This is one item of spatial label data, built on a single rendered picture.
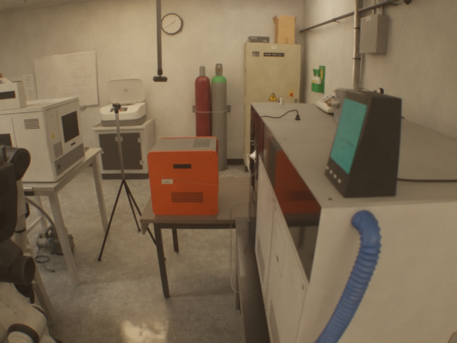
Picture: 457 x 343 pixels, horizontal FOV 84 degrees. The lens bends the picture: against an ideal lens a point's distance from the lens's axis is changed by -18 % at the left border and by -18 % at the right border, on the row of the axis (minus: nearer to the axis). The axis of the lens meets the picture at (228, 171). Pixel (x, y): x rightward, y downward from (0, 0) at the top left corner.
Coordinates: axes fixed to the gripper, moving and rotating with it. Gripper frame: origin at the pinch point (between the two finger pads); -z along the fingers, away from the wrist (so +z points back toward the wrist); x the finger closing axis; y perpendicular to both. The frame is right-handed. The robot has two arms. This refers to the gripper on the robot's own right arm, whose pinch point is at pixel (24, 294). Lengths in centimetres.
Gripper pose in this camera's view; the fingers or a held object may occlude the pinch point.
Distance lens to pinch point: 180.2
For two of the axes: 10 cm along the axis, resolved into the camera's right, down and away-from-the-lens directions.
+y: -2.1, 3.0, -9.3
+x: -9.3, -3.5, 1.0
